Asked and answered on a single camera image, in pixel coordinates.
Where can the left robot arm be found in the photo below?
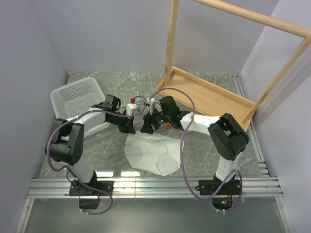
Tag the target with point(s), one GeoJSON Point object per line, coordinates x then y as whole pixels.
{"type": "Point", "coordinates": [65, 144]}

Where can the white plastic basket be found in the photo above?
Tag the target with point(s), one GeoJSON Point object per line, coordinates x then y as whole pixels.
{"type": "Point", "coordinates": [76, 98]}

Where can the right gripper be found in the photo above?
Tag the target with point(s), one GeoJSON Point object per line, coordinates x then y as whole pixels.
{"type": "Point", "coordinates": [149, 120]}

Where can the wooden rack with tray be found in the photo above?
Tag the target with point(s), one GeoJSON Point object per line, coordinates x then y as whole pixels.
{"type": "Point", "coordinates": [214, 43]}

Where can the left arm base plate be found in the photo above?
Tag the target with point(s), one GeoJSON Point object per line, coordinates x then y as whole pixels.
{"type": "Point", "coordinates": [77, 189]}

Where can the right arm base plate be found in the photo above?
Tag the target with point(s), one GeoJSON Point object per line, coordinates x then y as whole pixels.
{"type": "Point", "coordinates": [208, 187]}

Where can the white underwear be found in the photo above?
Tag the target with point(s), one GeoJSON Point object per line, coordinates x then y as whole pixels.
{"type": "Point", "coordinates": [153, 153]}

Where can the blue wire hanger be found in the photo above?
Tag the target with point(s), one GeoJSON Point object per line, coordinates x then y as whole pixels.
{"type": "Point", "coordinates": [178, 104]}

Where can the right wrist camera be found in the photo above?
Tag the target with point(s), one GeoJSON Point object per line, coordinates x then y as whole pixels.
{"type": "Point", "coordinates": [153, 105]}

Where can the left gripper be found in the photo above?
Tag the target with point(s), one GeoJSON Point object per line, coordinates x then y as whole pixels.
{"type": "Point", "coordinates": [128, 127]}

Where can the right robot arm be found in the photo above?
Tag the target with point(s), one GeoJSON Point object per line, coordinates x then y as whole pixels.
{"type": "Point", "coordinates": [229, 138]}

